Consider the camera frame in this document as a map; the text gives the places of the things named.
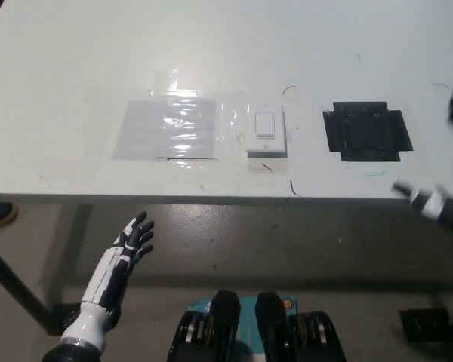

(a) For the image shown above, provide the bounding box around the black tape square patch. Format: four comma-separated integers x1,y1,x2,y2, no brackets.
321,100,414,164

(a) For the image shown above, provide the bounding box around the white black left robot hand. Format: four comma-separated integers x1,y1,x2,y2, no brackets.
80,211,155,312

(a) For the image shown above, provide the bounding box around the white rocker wall switch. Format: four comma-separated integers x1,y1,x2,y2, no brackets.
245,103,290,160

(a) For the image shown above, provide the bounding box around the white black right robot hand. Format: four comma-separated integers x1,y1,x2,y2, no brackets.
390,86,453,243

